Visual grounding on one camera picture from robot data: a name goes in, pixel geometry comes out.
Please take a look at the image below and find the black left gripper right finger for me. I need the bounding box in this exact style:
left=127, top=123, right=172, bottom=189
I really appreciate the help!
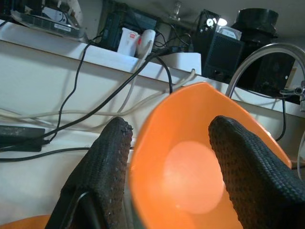
left=208, top=115, right=305, bottom=229

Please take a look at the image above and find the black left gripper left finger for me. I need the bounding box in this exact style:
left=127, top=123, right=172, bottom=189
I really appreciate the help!
left=45, top=116, right=134, bottom=229

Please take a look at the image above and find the orange bowl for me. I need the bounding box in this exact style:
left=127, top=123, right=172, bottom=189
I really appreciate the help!
left=128, top=82, right=293, bottom=229

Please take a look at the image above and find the flat black power adapter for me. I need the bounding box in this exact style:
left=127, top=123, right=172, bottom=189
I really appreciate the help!
left=0, top=125, right=46, bottom=153

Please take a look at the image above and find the orange plate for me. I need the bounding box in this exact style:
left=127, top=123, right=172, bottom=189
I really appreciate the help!
left=0, top=214, right=52, bottom=229

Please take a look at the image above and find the large black box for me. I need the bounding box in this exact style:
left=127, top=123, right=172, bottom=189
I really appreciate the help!
left=238, top=42, right=296, bottom=97

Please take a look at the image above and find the metal faucet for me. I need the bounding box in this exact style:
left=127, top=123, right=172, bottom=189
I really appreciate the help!
left=225, top=42, right=305, bottom=105

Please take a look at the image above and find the black speaker box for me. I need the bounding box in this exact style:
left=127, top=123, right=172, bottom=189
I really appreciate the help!
left=203, top=32, right=245, bottom=83

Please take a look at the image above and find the white box with red print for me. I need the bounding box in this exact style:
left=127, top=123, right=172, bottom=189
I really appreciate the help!
left=117, top=27, right=141, bottom=57

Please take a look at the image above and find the white rectangular box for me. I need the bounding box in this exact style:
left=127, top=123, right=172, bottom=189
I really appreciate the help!
left=164, top=52, right=202, bottom=76

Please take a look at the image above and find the white handheld device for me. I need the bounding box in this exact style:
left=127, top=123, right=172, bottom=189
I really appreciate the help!
left=136, top=30, right=157, bottom=59

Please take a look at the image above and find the black electronics box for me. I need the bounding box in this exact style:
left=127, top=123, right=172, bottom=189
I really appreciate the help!
left=104, top=11, right=158, bottom=52

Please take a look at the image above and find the black computer fan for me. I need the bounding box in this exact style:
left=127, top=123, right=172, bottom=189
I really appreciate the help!
left=195, top=9, right=221, bottom=55

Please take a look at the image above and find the flat grey tray device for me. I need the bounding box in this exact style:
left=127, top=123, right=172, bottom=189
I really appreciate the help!
left=10, top=7, right=85, bottom=40

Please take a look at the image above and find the black round pipe fitting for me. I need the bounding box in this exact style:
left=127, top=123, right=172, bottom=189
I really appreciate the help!
left=232, top=8, right=279, bottom=46

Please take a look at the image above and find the clear glass stem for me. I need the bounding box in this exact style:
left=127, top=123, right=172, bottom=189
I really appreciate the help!
left=168, top=0, right=183, bottom=21

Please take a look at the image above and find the black cable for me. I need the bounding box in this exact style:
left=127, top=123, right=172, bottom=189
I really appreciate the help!
left=0, top=147, right=91, bottom=163
left=42, top=40, right=96, bottom=145

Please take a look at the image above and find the white cable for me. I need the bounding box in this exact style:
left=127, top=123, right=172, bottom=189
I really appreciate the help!
left=0, top=68, right=196, bottom=126

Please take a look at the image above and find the white wall shelf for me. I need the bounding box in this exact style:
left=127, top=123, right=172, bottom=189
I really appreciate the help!
left=0, top=20, right=305, bottom=117

